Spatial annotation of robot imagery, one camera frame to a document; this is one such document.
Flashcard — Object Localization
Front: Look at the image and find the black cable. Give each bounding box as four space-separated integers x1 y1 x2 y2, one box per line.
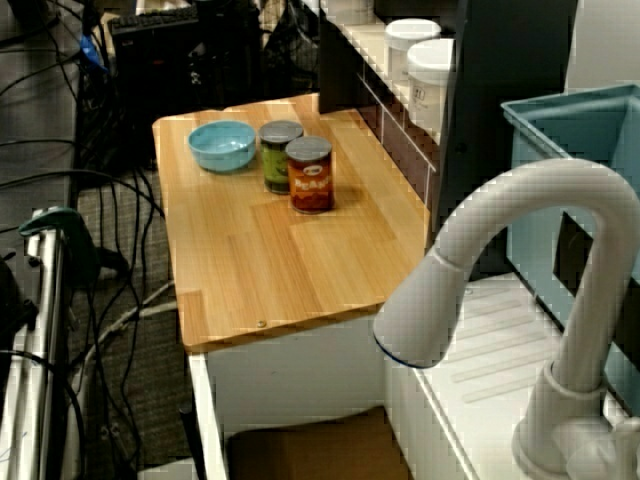
0 169 166 221

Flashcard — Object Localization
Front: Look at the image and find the aluminium rail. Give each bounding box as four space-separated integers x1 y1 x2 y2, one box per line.
0 209 69 480

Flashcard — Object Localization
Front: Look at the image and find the cream shelf board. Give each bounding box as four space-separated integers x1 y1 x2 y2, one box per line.
339 22 444 149

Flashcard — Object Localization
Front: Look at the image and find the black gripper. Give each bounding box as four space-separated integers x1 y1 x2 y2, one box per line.
186 29 236 111

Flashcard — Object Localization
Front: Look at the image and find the black kitchen hutch frame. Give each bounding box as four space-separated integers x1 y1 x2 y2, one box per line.
317 0 576 281

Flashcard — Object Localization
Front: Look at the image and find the dark tile backsplash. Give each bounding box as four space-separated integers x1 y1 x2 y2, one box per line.
357 74 436 206

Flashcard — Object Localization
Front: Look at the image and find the teal plastic bin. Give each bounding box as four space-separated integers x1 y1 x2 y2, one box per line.
501 83 640 416

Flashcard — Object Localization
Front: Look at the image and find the light blue bowl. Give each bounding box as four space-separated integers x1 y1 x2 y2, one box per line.
188 119 257 174

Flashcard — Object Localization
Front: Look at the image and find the white sink unit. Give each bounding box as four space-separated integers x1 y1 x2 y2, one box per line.
187 272 640 480

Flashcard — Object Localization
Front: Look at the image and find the green clamp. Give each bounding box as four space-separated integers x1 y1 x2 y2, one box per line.
18 207 101 286

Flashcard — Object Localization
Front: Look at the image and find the black oven door handle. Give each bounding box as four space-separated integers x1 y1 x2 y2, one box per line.
178 403 207 480

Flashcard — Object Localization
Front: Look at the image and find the black bag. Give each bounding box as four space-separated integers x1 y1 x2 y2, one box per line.
0 254 39 351

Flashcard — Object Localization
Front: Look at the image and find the orange beans can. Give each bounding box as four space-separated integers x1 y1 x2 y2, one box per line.
284 135 335 215

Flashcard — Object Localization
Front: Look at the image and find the white counter cabinet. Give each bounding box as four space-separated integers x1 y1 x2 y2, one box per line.
207 314 386 436

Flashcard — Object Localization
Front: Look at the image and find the green vegetable can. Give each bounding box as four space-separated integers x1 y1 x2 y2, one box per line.
258 119 305 195

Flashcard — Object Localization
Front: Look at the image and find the white cable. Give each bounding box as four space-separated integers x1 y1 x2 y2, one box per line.
74 279 176 386

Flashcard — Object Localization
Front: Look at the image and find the white labelled plastic jar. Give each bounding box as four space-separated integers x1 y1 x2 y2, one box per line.
405 38 456 134
383 18 442 84

